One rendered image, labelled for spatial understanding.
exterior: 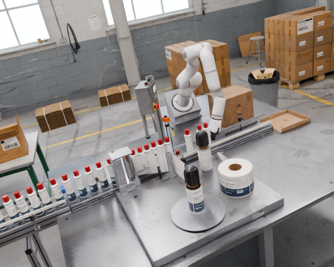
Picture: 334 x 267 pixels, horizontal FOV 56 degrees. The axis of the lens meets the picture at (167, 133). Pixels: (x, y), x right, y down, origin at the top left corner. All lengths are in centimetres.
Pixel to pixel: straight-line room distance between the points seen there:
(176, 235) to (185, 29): 655
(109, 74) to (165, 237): 615
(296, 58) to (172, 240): 453
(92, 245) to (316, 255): 150
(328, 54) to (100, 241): 518
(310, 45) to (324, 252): 400
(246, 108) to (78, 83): 534
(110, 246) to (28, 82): 608
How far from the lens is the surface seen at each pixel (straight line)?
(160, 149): 223
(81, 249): 192
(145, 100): 210
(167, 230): 177
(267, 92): 472
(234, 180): 184
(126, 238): 188
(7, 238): 227
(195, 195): 171
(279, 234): 264
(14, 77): 761
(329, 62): 628
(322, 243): 262
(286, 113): 299
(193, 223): 176
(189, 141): 230
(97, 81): 759
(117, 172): 203
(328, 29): 610
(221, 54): 579
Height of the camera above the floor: 207
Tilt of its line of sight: 26 degrees down
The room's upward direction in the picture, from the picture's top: 11 degrees counter-clockwise
